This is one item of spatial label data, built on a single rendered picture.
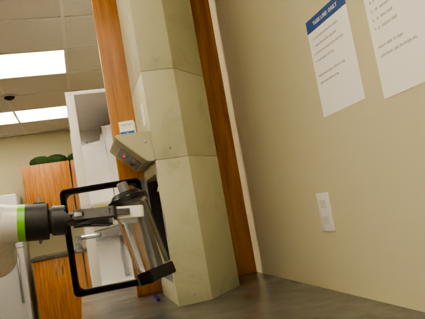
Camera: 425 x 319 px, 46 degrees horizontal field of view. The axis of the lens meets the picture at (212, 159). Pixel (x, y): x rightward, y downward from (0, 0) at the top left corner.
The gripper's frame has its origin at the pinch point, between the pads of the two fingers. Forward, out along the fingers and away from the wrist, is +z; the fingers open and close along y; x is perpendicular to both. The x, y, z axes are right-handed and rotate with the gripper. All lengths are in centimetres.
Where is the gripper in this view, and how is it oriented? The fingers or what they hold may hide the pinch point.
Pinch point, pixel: (131, 214)
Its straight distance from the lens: 132.8
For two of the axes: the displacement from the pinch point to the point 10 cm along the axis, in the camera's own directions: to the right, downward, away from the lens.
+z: 9.6, -0.4, 2.9
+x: 1.2, 9.6, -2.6
